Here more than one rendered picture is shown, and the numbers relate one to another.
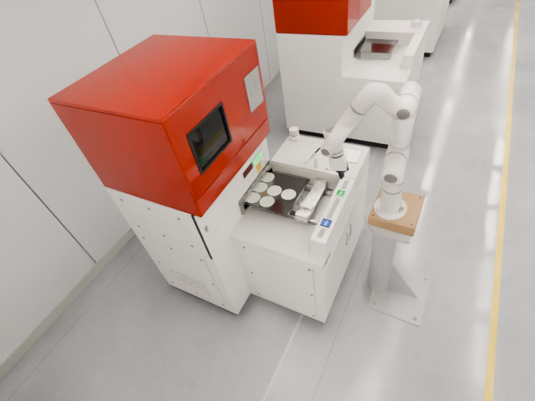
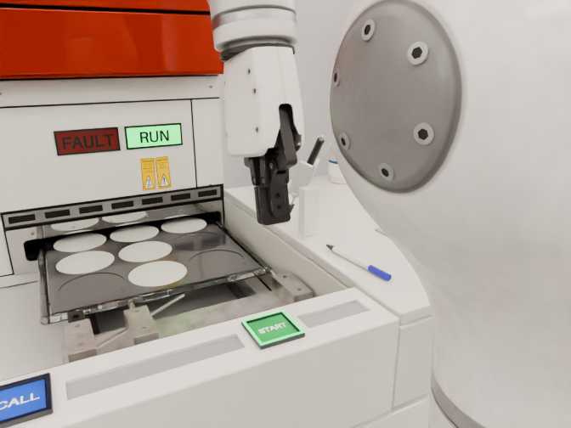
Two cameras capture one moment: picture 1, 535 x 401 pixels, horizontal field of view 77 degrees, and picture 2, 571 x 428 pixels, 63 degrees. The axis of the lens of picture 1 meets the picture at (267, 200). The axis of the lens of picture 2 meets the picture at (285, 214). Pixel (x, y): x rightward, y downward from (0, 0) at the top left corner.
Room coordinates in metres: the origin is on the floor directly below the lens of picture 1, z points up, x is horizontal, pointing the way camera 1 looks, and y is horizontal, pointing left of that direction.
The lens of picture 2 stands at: (1.06, -0.68, 1.27)
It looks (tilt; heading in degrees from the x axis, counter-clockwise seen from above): 19 degrees down; 27
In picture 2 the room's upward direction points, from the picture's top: straight up
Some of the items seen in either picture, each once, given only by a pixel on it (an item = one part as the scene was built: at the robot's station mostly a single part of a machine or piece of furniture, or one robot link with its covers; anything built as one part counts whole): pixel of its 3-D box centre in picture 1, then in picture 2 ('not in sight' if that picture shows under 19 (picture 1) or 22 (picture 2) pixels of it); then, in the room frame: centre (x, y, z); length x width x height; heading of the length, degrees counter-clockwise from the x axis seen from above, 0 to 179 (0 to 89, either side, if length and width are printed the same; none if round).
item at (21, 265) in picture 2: (257, 188); (126, 233); (1.74, 0.05, 0.89); 0.44 x 0.02 x 0.10; 145
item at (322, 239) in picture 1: (333, 215); (170, 416); (1.36, -0.39, 0.89); 0.55 x 0.09 x 0.14; 145
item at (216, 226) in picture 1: (239, 192); (23, 186); (1.60, 0.17, 1.02); 0.82 x 0.03 x 0.40; 145
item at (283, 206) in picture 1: (274, 190); (144, 252); (1.68, -0.06, 0.90); 0.34 x 0.34 x 0.01; 55
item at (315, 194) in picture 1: (311, 201); (195, 331); (1.54, -0.28, 0.87); 0.36 x 0.08 x 0.03; 145
